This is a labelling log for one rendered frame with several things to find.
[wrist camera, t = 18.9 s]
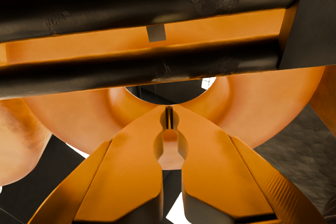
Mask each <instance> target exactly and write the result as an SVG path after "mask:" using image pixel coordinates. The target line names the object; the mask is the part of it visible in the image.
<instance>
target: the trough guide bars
mask: <svg viewBox="0 0 336 224"><path fill-rule="evenodd" d="M279 10H285V13H284V17H283V21H282V24H281V28H280V32H279V33H273V34H264V35H255V36H246V37H238V38H229V39H220V40H212V41H203V42H194V43H186V44H177V45H168V46H160V47H151V48H142V49H134V50H125V51H116V52H107V53H99V54H90V55H81V56H73V57H64V58H55V59H47V60H38V61H29V62H21V63H12V64H3V65H0V100H6V99H16V98H26V97H35V96H45V95H54V94H64V93H73V92H83V91H93V90H102V89H112V88H121V87H131V86H140V85H150V84H160V83H169V82H179V81H188V80H198V79H207V78H217V77H226V76H236V75H246V74H255V73H265V72H274V71H284V70H293V69H303V68H313V67H322V66H332V65H336V0H0V44H7V43H16V42H24V41H32V40H40V39H49V38H57V37H65V36H73V35H82V34H90V33H98V32H106V31H114V30H123V29H131V28H139V27H147V26H156V25H164V24H172V23H180V22H189V21H197V20H205V19H213V18H222V17H230V16H238V15H246V14H254V13H263V12H271V11H279Z"/></svg>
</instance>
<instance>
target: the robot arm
mask: <svg viewBox="0 0 336 224"><path fill-rule="evenodd" d="M169 120H170V128H171V130H172V129H173V130H174V131H175V132H176V134H177V151H178V153H179V154H180V155H181V156H182V158H183V159H184V163H183V164H182V167H181V195H182V203H183V211H184V216H185V218H186V220H187V221H188V222H189V223H190V224H329V223H328V222H327V221H326V219H325V218H324V217H323V215H322V214H321V213H320V212H319V210H318V209H317V208H316V207H315V206H314V205H313V203H312V202H311V201H310V200H309V199H308V198H307V197H306V196H305V195H304V194H303V193H302V192H301V191H300V190H299V189H298V188H297V187H296V186H295V185H294V184H293V183H292V182H291V181H290V180H289V179H288V178H287V177H285V176H284V175H283V174H282V173H281V172H279V171H278V170H277V169H276V168H275V167H273V166H272V165H271V164H270V163H269V162H267V161H266V160H265V159H264V158H263V157H261V156H260V155H259V154H258V153H256V152H255V151H254V150H253V149H252V148H250V147H249V146H248V145H247V144H246V143H244V142H243V141H242V140H241V139H240V138H238V137H237V136H233V137H231V136H229V135H228V134H227V133H226V132H225V131H224V130H222V129H221V128H220V127H218V126H217V125H215V124H214V123H212V122H211V121H209V120H207V119H206V118H204V117H202V116H200V115H198V114H196V113H194V112H192V111H190V110H188V109H186V108H184V107H182V106H180V105H178V104H173V105H170V106H169V105H164V104H163V105H159V106H157V107H156V108H154V109H152V110H151V111H149V112H147V113H146V114H144V115H142V116H141V117H139V118H138V119H136V120H134V121H133V122H131V123H130V124H128V125H127V126H126V127H125V128H123V129H122V130H121V131H120V132H119V133H117V134H116V135H115V136H114V137H113V138H112V139H111V140H110V141H103V142H102V143H101V144H100V145H99V146H98V147H97V148H96V149H95V150H94V151H93V152H92V153H91V154H90V155H89V156H88V157H87V158H86V159H85V160H84V161H83V162H82V163H81V164H80V165H79V166H78V167H77V168H76V169H75V170H74V171H72V172H71V173H70V174H69V175H68V176H67V177H66V178H65V179H64V180H63V181H62V182H61V183H60V184H59V185H58V186H57V187H56V188H55V189H54V190H53V191H52V193H51V194H50V195H49V196H48V197H47V198H46V199H45V201H44V202H43V203H42V204H41V205H40V207H39V208H38V209H37V211H36V212H35V213H34V215H33V216H32V217H31V219H30V220H29V222H28V223H27V224H159V223H160V221H161V220H162V217H163V203H164V191H163V174H162V167H161V165H160V164H159V162H158V160H159V158H160V157H161V156H162V155H163V153H164V141H163V134H164V133H165V131H166V130H168V129H169Z"/></svg>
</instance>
